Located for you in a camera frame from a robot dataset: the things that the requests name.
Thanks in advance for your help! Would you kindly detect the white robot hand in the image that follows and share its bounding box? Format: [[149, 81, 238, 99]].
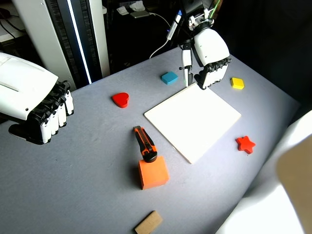
[[178, 27, 232, 90], [0, 52, 75, 145]]

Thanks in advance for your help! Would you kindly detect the white paper sheet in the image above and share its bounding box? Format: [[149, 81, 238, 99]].
[[143, 82, 242, 165]]

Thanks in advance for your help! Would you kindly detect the orange black utility knife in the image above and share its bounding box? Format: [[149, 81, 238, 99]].
[[134, 125, 158, 163]]

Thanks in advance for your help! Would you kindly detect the yellow block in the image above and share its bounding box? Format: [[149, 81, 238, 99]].
[[230, 77, 245, 90]]

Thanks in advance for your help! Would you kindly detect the blue block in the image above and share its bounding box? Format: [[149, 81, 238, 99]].
[[160, 71, 179, 85]]

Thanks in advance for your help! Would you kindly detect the white cabinet with black strips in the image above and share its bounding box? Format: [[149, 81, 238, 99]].
[[12, 0, 110, 90]]

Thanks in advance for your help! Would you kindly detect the grey power bank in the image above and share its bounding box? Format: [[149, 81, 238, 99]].
[[130, 10, 150, 19]]

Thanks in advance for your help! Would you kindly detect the crumpled white object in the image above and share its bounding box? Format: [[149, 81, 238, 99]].
[[129, 0, 145, 12]]

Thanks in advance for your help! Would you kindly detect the red heart block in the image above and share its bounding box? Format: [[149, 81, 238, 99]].
[[112, 92, 130, 109]]

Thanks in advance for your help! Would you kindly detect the grey table cloth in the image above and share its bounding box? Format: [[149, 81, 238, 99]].
[[0, 47, 301, 234]]

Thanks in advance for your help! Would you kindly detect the red star block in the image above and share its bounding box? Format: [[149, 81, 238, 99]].
[[235, 136, 256, 155]]

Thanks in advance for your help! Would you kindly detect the orange cube block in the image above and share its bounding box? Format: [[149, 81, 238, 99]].
[[138, 156, 170, 190]]

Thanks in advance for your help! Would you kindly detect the blurred white robot body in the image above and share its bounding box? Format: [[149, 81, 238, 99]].
[[215, 111, 312, 234]]

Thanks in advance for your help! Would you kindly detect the tan wooden block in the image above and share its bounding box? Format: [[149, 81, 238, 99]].
[[134, 210, 163, 234]]

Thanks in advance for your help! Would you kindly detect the white adapter with cable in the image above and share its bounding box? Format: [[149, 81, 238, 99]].
[[149, 9, 183, 59]]

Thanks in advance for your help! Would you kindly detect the thin white cable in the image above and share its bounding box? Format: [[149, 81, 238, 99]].
[[148, 12, 172, 28]]

